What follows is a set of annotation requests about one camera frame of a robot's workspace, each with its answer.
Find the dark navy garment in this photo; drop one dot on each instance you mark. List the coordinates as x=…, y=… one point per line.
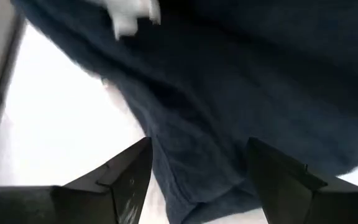
x=228, y=93

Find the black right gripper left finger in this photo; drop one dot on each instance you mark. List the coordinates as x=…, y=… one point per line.
x=73, y=205

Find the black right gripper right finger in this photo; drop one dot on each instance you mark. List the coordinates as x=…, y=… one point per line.
x=306, y=205

